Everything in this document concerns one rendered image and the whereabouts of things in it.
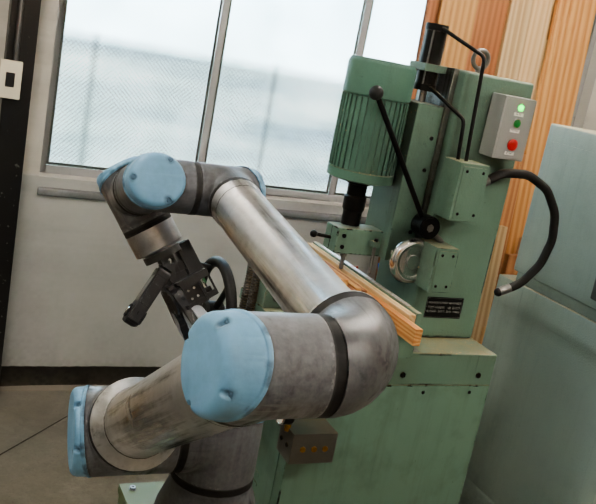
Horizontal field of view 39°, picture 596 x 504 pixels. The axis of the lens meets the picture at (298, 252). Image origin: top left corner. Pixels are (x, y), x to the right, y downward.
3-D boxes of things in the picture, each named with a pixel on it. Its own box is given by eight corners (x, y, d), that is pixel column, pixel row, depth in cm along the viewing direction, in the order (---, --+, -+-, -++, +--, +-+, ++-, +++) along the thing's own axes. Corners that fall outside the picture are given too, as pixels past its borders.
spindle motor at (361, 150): (315, 169, 226) (338, 51, 219) (372, 176, 234) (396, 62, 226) (344, 183, 211) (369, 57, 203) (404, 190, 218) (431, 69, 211)
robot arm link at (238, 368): (157, 477, 152) (358, 428, 88) (58, 482, 145) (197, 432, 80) (155, 391, 156) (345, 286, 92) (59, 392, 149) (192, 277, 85)
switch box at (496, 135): (477, 153, 221) (492, 91, 217) (508, 157, 225) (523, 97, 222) (491, 157, 216) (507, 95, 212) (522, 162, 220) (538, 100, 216)
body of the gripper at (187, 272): (221, 296, 152) (190, 236, 150) (179, 319, 149) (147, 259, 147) (209, 296, 159) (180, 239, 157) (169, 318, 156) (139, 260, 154)
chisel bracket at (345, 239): (321, 251, 228) (327, 220, 226) (366, 254, 234) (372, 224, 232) (332, 259, 222) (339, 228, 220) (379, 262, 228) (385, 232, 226)
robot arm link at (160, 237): (131, 237, 146) (121, 240, 155) (144, 262, 146) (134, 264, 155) (176, 214, 149) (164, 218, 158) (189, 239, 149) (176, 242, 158)
